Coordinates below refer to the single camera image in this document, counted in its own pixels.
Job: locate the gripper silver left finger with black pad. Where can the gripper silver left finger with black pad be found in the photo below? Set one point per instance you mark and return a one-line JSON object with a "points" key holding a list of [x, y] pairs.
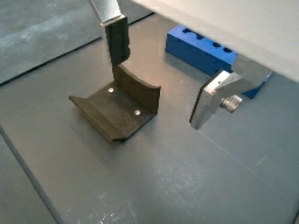
{"points": [[114, 29]]}

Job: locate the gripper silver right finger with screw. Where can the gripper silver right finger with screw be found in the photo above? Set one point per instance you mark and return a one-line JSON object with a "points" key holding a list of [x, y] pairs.
{"points": [[218, 92]]}

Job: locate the blue peg hole block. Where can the blue peg hole block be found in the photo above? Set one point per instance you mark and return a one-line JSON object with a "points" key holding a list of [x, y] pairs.
{"points": [[198, 51]]}

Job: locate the black curved cradle stand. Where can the black curved cradle stand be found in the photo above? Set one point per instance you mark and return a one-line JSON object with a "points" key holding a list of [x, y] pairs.
{"points": [[121, 106]]}

